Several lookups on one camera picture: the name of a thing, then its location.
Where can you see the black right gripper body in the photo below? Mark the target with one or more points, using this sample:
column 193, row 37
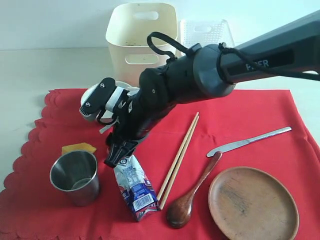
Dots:
column 139, row 118

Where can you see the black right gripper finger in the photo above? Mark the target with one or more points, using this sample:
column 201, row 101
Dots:
column 117, row 152
column 128, row 147

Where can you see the blue white milk carton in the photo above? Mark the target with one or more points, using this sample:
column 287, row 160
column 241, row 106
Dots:
column 135, row 188

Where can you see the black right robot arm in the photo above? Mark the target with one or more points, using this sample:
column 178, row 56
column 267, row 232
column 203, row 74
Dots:
column 209, row 72

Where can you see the yellow cheese wedge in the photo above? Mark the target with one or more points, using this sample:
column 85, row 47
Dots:
column 78, row 147

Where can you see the white ceramic bowl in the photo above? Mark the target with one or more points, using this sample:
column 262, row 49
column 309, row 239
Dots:
column 107, row 116

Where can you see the stainless steel cup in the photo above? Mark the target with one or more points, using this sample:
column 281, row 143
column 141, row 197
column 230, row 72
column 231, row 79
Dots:
column 76, row 174

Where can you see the upper wooden chopstick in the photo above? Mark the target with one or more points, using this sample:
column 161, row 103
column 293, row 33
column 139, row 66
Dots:
column 171, row 169

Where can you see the red scalloped table cloth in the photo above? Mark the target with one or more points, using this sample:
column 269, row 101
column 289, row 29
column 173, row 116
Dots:
column 32, row 209

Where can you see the dark wooden spoon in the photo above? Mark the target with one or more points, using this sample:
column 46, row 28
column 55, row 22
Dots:
column 179, row 212

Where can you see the stainless steel table knife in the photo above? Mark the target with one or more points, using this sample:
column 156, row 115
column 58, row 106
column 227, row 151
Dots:
column 238, row 144

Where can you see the cream plastic storage bin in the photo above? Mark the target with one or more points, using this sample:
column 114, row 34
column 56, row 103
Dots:
column 127, row 32

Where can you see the white perforated plastic basket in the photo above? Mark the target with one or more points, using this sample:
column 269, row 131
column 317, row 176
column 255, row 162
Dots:
column 205, row 33

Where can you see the round wooden plate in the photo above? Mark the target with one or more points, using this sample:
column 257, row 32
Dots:
column 249, row 204

